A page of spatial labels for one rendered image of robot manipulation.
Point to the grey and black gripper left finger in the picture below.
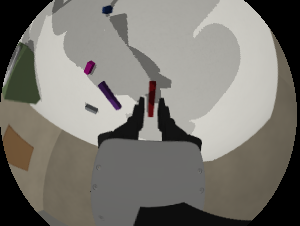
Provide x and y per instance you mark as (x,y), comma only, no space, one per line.
(130,129)

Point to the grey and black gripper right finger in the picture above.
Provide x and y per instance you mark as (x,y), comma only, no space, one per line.
(170,131)

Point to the grey rod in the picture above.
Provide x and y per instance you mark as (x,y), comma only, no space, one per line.
(91,109)

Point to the purple rod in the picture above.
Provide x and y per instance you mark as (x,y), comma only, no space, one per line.
(109,95)

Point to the dark red rod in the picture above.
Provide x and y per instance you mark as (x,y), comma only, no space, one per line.
(152,90)

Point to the short magenta rod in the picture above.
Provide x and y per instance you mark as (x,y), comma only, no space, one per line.
(89,67)

